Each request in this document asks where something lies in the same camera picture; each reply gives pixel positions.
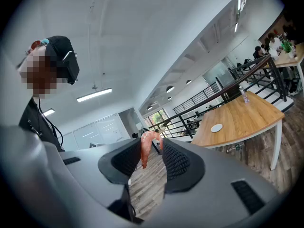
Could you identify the clear plastic bottle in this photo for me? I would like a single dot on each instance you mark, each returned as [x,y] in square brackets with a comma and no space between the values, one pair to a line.
[245,96]

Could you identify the white plastic bag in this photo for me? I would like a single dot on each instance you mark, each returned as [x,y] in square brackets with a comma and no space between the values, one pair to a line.
[273,53]

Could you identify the person's black shirt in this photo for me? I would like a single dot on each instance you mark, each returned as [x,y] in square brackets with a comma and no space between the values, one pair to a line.
[31,125]

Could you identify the wooden table with white legs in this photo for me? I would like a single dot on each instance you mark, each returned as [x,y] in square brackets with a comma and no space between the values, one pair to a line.
[237,120]

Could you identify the black metal railing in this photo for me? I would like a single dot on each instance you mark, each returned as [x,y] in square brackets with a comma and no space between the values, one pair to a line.
[275,75]

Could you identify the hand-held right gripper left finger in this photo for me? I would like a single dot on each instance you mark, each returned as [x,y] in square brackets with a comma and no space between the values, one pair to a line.
[95,165]

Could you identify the green potted plant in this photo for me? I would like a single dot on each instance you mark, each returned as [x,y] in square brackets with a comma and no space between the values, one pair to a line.
[286,46]

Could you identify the black head-mounted camera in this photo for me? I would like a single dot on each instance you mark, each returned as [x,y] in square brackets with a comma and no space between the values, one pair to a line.
[70,70]

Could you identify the person's head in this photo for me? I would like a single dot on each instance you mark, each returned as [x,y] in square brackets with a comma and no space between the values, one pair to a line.
[40,75]

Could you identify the short ceiling light bar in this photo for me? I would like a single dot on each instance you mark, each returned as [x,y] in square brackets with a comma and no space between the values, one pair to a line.
[48,112]

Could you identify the orange shrimp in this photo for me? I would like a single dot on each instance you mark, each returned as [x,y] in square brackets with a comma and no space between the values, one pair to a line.
[145,148]

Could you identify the red and blue hair clip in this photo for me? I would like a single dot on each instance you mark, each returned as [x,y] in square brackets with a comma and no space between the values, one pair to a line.
[35,43]

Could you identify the empty plastic bottle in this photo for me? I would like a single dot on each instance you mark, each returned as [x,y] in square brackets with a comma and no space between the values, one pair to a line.
[235,147]

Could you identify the white round table cap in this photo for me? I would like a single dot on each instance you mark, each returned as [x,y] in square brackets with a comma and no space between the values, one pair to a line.
[216,128]

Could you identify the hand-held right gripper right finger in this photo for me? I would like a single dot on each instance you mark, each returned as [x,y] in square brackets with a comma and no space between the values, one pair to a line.
[213,174]

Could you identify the long wooden table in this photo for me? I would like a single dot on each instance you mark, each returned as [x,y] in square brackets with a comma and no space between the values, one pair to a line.
[288,59]

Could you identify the long ceiling light bar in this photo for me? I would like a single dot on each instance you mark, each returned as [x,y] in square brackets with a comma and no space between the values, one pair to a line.
[94,95]

